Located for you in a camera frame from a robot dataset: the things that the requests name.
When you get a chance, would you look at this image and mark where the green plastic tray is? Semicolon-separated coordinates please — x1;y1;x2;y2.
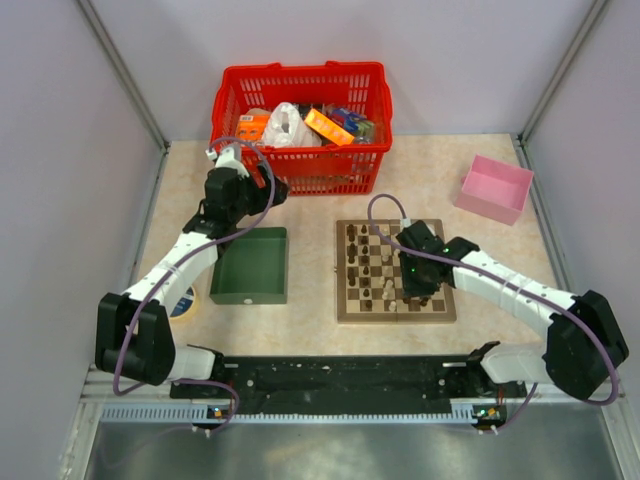
209;227;289;306

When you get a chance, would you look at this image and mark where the orange box in basket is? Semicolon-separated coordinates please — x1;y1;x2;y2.
304;108;355;146

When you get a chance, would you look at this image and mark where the blue snack packet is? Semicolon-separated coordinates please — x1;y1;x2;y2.
329;107;366;136

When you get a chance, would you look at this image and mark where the wooden chess board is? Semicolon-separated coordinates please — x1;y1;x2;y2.
335;219;457;324

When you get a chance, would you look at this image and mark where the tape roll blue label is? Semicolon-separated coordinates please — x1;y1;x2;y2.
169;286;199;322

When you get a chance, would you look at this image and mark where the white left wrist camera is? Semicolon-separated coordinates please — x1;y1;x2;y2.
205;143;249;178

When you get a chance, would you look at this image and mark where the grey slotted cable duct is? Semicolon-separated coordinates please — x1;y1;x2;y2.
100;403;507;427

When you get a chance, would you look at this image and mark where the red plastic shopping basket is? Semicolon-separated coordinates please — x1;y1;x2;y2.
210;61;393;196

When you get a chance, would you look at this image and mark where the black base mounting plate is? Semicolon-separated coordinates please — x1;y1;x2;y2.
169;355;529;414

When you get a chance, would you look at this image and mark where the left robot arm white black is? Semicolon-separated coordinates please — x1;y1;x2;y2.
95;162;288;397

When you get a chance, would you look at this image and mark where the pink open box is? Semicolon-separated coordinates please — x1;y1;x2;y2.
454;155;534;226

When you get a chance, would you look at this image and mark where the aluminium frame rail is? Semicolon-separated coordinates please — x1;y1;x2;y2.
82;363;626;401

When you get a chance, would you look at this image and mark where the orange white packet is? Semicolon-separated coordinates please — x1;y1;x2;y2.
235;114;270;143

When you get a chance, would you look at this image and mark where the white plastic bag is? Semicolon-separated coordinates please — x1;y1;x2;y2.
261;102;321;148

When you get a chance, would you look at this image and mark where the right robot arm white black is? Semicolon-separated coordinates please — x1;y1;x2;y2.
396;219;629;403

